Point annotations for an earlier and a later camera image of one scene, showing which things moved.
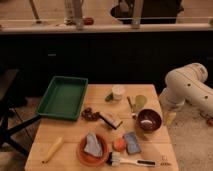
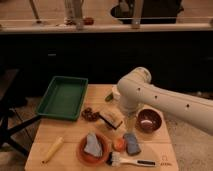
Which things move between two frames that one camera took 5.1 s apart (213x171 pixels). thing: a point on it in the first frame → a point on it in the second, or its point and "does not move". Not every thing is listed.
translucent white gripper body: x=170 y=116 → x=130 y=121
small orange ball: x=119 y=144 does not move
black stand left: x=5 y=132 does not move
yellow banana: x=52 y=151 does not move
